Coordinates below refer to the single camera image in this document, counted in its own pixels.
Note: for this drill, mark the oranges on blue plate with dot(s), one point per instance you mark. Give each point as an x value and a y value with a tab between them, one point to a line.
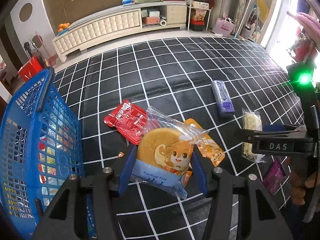
63	26

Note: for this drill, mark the purple gum pack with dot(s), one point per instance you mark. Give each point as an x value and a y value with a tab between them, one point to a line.
223	100

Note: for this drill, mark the small red snack packet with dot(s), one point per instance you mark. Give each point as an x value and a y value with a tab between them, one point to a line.
129	120

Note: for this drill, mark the green folded cloth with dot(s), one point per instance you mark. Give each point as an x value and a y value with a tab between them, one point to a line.
146	1

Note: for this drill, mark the pink blanket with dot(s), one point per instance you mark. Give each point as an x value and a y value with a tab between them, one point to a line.
310	25

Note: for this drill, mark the orange long snack packet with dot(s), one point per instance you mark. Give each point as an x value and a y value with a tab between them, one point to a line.
121	154

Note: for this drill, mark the red paper bag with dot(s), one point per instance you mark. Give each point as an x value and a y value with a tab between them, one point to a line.
30	69

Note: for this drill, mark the cream tv cabinet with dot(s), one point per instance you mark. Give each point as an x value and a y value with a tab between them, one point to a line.
117	22

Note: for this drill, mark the clear wafer pack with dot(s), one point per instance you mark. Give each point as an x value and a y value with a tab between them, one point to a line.
252	123

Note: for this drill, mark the cartoon squirrel cake packet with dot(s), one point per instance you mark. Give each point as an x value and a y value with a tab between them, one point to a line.
165	151

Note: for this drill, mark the pink gift bag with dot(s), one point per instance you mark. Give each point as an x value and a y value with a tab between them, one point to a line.
223	26

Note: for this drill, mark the person's right hand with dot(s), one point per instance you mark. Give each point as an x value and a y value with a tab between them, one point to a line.
298	184

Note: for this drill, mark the yellow orange snack packet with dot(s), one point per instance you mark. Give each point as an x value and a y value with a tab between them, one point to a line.
206	145

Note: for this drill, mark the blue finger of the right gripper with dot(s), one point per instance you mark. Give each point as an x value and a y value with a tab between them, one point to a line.
245	135
274	128

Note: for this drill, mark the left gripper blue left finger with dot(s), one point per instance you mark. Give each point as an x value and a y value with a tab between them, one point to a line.
127	163

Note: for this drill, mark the black white grid tablecloth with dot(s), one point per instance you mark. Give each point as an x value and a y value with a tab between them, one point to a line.
174	75

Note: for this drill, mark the broom and dustpan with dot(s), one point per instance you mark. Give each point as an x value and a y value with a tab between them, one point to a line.
34	46

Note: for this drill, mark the blue plastic basket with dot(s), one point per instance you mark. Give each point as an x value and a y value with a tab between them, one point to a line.
40	147

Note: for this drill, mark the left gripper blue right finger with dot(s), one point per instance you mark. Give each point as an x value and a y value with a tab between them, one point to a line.
199	174

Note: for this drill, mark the blue tissue box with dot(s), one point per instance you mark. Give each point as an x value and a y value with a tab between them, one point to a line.
127	2

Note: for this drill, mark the magenta snack packet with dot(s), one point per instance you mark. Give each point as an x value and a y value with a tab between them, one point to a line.
274	177

